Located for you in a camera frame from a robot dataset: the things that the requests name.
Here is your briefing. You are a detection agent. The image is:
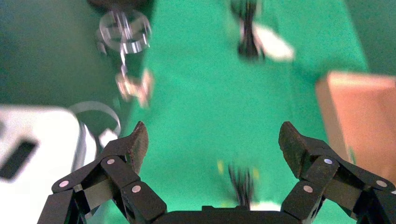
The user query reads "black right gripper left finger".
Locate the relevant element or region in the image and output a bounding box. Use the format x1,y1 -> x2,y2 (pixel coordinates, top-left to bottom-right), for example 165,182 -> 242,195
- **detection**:
37,121 -> 168,224

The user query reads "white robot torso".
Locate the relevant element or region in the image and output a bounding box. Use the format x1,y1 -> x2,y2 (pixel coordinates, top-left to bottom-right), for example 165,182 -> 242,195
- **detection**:
0,104 -> 122,224

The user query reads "green table cloth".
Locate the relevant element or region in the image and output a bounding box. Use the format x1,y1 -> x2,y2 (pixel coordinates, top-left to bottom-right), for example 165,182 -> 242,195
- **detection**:
92,0 -> 369,224

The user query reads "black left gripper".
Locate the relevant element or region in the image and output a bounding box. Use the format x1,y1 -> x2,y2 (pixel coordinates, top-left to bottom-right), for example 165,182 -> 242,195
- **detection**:
106,46 -> 148,82

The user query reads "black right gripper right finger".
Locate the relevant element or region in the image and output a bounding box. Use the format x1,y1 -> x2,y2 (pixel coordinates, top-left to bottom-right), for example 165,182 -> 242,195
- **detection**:
278,121 -> 396,224

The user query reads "open brown cardboard box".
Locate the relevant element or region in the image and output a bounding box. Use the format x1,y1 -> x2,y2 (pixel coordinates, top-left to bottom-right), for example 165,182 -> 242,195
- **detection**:
315,71 -> 396,186

